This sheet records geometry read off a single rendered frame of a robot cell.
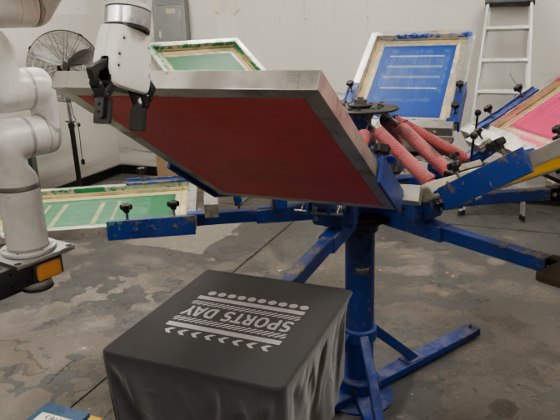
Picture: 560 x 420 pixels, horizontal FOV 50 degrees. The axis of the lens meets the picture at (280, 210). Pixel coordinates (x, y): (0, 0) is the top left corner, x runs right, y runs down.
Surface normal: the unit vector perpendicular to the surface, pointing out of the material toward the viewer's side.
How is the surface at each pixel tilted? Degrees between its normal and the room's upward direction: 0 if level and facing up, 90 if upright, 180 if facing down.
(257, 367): 0
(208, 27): 90
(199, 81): 58
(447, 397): 0
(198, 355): 0
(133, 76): 95
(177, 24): 90
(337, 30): 90
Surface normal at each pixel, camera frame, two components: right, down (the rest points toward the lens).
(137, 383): -0.49, 0.39
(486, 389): -0.04, -0.95
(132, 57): 0.90, 0.10
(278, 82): -0.35, -0.26
